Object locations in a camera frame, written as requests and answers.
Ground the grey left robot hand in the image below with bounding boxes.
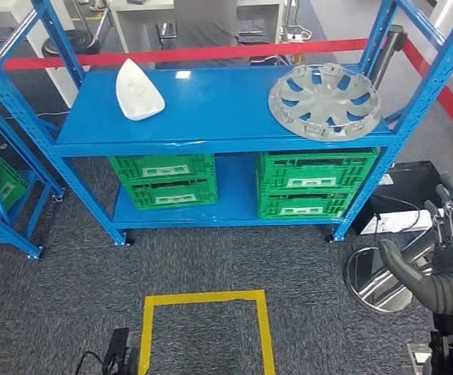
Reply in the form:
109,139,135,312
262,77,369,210
126,345,139,375

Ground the grey plastic wheel hubcap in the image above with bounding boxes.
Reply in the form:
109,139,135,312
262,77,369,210
268,62,382,142

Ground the white mirror shell part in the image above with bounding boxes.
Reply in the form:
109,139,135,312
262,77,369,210
116,58,166,122

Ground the white flat board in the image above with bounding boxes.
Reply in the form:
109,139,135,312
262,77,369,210
360,208,435,235

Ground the yellow floor tape square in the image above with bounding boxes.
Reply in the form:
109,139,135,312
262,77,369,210
137,289,276,375

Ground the long blue steel rack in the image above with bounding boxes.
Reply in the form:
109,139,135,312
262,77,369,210
0,0,453,247

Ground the white cabinet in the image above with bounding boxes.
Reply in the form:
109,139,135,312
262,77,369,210
0,0,91,108

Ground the long red barrier belt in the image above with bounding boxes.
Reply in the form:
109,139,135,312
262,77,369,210
2,38,368,71

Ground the white power strip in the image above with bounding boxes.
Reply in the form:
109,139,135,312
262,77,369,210
281,28,313,42

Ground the black round stool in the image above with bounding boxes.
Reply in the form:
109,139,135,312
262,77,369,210
41,29,101,57

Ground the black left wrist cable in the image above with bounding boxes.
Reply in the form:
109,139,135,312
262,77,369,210
74,352,107,375

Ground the thin black cable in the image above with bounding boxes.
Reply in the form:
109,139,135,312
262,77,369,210
373,194,423,245

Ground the chrome stanchion with post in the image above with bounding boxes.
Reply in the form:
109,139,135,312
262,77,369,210
345,227,439,314

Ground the dark metal stanchion post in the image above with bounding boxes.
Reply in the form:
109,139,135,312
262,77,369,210
368,24,408,89

